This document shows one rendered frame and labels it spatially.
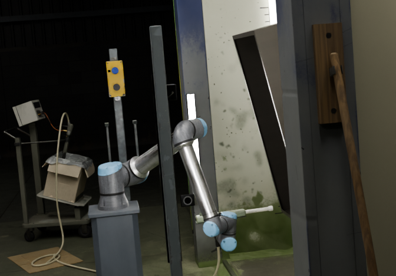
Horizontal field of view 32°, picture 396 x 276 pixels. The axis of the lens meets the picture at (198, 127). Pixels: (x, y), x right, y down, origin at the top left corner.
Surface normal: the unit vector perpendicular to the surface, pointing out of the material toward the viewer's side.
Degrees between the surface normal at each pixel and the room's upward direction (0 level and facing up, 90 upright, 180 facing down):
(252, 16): 90
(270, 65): 91
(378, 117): 90
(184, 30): 90
